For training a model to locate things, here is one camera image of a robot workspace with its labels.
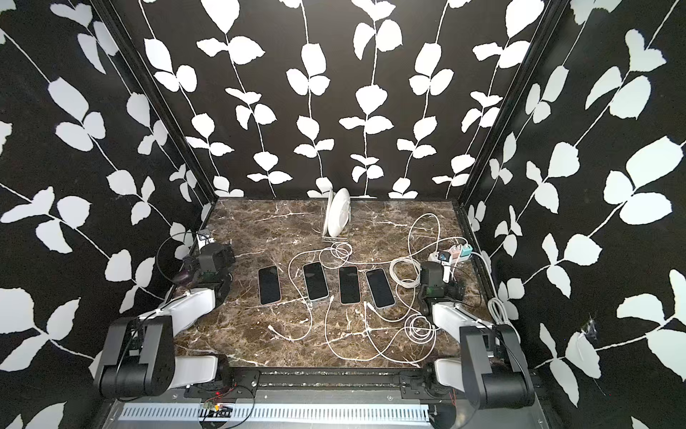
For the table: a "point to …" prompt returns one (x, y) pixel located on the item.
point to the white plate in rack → (339, 211)
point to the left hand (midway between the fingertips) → (207, 245)
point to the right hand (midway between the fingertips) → (447, 269)
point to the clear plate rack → (344, 235)
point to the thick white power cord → (501, 311)
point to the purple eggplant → (184, 278)
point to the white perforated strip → (280, 412)
